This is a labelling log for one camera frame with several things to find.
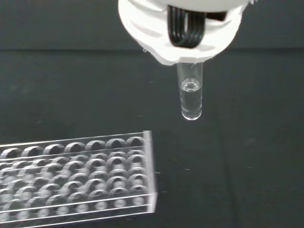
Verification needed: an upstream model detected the clear acrylic test tube rack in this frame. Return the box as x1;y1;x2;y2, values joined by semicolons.
0;130;159;228

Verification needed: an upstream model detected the black bench cloth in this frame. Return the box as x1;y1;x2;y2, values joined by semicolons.
0;0;304;228

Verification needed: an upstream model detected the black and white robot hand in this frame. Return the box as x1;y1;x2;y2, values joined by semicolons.
117;0;246;66

